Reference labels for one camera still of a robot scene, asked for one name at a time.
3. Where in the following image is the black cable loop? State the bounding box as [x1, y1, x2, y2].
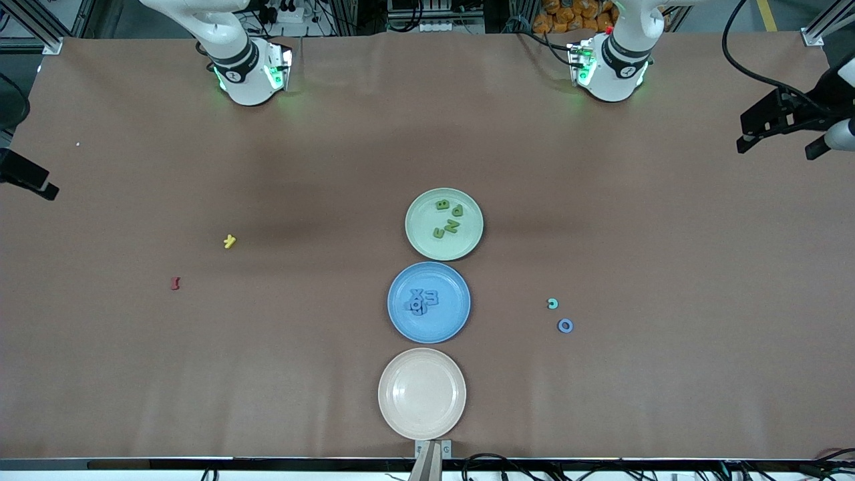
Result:
[461, 453, 532, 481]

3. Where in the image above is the blue plate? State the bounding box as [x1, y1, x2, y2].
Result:
[387, 261, 472, 344]

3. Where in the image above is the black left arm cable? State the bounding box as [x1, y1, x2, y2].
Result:
[721, 0, 826, 114]

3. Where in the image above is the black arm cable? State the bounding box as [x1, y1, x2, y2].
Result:
[0, 72, 31, 131]
[721, 0, 826, 114]

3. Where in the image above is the beige plate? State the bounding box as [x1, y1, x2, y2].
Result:
[378, 347, 467, 440]

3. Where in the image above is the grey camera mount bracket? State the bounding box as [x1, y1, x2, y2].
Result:
[409, 440, 452, 481]

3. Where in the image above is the brown table cloth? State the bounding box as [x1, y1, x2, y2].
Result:
[0, 30, 855, 462]

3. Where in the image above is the black table edge rail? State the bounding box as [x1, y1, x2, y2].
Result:
[0, 458, 855, 472]

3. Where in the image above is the bag of oranges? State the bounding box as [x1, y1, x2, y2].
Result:
[532, 0, 619, 34]

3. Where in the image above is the light green plate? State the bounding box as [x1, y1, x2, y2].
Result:
[405, 188, 484, 261]

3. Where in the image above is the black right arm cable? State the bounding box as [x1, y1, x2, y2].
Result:
[0, 72, 31, 131]

